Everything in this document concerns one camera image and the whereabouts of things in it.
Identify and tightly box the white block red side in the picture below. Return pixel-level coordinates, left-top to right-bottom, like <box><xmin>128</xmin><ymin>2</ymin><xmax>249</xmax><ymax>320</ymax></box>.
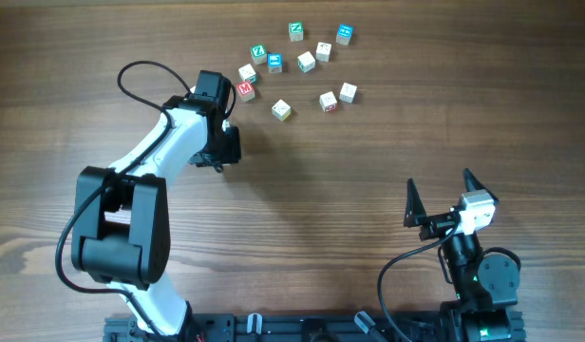
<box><xmin>315</xmin><ymin>42</ymin><xmax>331</xmax><ymax>62</ymax></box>

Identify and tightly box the white block blue side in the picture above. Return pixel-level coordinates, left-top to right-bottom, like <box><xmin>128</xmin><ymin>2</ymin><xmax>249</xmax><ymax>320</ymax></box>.
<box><xmin>339</xmin><ymin>83</ymin><xmax>357</xmax><ymax>104</ymax></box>

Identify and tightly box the green z block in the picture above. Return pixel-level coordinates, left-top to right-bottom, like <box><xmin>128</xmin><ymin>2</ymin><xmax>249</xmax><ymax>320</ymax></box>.
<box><xmin>288</xmin><ymin>21</ymin><xmax>304</xmax><ymax>42</ymax></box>
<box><xmin>250</xmin><ymin>45</ymin><xmax>268</xmax><ymax>65</ymax></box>

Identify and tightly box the white block red Q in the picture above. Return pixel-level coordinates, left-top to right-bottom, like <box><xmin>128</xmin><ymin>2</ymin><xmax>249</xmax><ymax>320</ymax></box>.
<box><xmin>319</xmin><ymin>91</ymin><xmax>338</xmax><ymax>112</ymax></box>

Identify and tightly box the red M block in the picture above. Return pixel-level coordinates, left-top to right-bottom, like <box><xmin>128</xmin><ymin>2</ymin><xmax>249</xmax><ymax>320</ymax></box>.
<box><xmin>236</xmin><ymin>81</ymin><xmax>255</xmax><ymax>102</ymax></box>

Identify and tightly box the blue block far right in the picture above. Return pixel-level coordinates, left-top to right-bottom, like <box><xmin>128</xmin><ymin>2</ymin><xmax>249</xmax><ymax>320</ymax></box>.
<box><xmin>336</xmin><ymin>24</ymin><xmax>353</xmax><ymax>46</ymax></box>

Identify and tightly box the blue block centre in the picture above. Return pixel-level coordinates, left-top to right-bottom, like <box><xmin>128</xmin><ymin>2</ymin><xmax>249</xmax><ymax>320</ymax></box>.
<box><xmin>267</xmin><ymin>53</ymin><xmax>283</xmax><ymax>73</ymax></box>

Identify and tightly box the white block teal side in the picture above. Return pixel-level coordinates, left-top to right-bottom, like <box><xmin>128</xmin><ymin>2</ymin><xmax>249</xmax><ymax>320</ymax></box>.
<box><xmin>238</xmin><ymin>64</ymin><xmax>257</xmax><ymax>84</ymax></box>

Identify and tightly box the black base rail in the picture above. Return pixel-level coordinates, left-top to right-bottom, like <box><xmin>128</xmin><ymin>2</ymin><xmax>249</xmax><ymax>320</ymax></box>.
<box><xmin>102</xmin><ymin>311</ymin><xmax>527</xmax><ymax>342</ymax></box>

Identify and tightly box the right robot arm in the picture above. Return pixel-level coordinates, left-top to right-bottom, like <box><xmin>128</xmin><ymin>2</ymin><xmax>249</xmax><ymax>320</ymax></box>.
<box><xmin>404</xmin><ymin>169</ymin><xmax>527</xmax><ymax>342</ymax></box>

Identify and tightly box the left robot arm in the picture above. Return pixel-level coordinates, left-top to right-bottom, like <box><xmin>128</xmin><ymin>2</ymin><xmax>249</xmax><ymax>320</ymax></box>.
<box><xmin>61</xmin><ymin>70</ymin><xmax>241</xmax><ymax>341</ymax></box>

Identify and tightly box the green Z block left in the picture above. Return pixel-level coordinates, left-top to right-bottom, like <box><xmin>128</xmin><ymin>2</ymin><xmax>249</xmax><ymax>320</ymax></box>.
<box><xmin>250</xmin><ymin>45</ymin><xmax>268</xmax><ymax>65</ymax></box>

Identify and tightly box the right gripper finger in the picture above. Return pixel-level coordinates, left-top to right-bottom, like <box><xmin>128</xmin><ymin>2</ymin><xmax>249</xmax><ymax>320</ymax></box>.
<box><xmin>462</xmin><ymin>168</ymin><xmax>500</xmax><ymax>205</ymax></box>
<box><xmin>404</xmin><ymin>178</ymin><xmax>427</xmax><ymax>228</ymax></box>

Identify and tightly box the green Z block far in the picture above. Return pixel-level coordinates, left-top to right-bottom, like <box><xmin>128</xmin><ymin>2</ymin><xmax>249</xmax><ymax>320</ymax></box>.
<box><xmin>288</xmin><ymin>21</ymin><xmax>304</xmax><ymax>42</ymax></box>

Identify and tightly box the white block yellow side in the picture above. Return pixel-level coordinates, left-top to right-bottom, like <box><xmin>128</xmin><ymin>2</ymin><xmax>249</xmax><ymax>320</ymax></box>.
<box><xmin>272</xmin><ymin>100</ymin><xmax>292</xmax><ymax>122</ymax></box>

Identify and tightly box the white block green side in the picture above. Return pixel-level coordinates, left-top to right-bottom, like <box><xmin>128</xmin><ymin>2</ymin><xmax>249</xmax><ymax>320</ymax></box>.
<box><xmin>297</xmin><ymin>51</ymin><xmax>316</xmax><ymax>73</ymax></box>

